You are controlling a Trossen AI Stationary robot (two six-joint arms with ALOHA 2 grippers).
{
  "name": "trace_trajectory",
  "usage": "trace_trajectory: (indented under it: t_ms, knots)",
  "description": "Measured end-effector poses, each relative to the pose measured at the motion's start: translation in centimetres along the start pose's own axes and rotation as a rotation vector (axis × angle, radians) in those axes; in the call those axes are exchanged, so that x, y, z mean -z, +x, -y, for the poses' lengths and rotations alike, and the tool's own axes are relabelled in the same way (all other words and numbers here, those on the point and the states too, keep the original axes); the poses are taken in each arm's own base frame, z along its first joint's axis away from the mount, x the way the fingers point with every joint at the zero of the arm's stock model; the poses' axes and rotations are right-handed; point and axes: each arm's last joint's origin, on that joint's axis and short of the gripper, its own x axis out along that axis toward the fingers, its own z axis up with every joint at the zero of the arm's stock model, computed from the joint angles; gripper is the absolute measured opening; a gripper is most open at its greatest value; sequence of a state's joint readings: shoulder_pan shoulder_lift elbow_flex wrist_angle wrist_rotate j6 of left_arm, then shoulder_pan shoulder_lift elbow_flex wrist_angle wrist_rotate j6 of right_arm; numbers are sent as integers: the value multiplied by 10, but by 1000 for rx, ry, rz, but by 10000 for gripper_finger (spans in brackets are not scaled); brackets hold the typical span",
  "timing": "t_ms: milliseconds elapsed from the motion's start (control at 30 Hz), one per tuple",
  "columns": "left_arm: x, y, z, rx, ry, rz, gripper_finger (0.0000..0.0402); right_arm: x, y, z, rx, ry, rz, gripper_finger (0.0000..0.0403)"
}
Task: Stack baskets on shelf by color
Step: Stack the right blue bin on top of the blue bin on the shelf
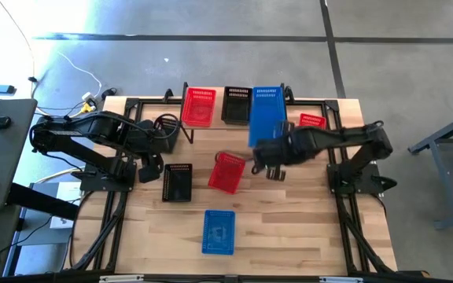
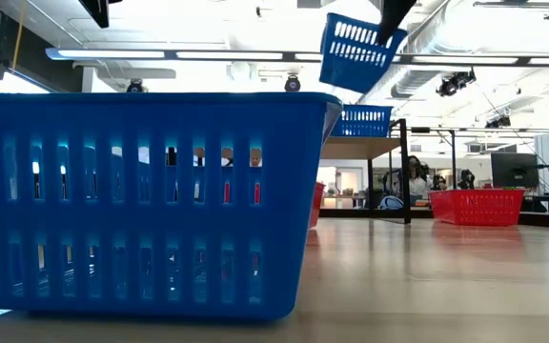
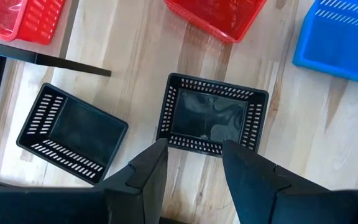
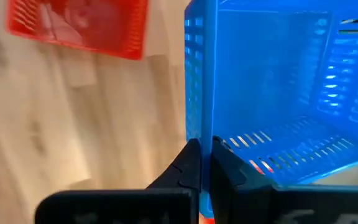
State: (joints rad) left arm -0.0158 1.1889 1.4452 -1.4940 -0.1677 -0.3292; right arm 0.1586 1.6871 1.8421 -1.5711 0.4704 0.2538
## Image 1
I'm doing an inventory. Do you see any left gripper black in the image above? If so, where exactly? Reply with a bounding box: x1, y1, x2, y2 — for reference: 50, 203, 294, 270
131, 119, 172, 184

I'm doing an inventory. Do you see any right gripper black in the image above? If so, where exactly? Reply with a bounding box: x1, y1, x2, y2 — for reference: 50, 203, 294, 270
252, 119, 296, 182

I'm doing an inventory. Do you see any black plastic slotted basket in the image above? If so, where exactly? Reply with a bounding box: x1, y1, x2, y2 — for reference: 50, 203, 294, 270
158, 114, 182, 155
161, 163, 193, 204
220, 86, 253, 127

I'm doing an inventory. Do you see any blue plastic slotted basket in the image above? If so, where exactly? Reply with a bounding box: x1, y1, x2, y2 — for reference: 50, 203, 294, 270
201, 208, 237, 256
248, 102, 289, 149
252, 86, 284, 106

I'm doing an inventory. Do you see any red plastic slotted basket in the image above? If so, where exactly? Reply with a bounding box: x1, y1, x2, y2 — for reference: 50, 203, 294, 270
298, 112, 328, 130
207, 151, 247, 196
181, 86, 217, 128

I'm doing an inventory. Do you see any wooden shelf with black legs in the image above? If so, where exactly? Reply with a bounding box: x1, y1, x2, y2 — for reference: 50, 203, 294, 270
179, 81, 295, 145

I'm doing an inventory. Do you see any white box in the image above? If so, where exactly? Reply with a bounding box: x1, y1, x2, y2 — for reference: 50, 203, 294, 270
53, 180, 84, 205

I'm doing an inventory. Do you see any white paper sheet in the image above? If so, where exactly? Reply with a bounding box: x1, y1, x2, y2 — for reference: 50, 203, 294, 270
49, 215, 74, 231

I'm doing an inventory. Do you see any black desk leg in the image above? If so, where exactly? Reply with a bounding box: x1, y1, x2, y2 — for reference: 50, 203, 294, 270
6, 182, 80, 221

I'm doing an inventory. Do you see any grey desk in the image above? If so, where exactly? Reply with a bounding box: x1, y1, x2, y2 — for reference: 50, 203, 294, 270
0, 97, 39, 215

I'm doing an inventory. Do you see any black aluminium table frame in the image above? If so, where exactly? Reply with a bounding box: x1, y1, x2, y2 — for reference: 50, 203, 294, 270
63, 96, 432, 283

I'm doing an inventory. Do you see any yellow plug with cable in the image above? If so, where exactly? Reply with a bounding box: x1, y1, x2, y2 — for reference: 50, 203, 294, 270
77, 102, 97, 116

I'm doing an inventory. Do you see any white power cable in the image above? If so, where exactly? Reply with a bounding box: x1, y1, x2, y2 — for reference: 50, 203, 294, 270
56, 50, 104, 99

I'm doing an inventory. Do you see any silver frame bracket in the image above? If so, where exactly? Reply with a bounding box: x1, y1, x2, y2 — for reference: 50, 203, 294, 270
99, 274, 145, 283
319, 276, 363, 283

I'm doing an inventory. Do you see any thin white floor cable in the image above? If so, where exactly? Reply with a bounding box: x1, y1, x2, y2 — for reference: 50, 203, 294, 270
0, 0, 37, 99

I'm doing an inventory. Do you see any grey-blue metal table frame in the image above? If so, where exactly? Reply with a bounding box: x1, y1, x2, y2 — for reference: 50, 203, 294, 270
407, 106, 453, 231

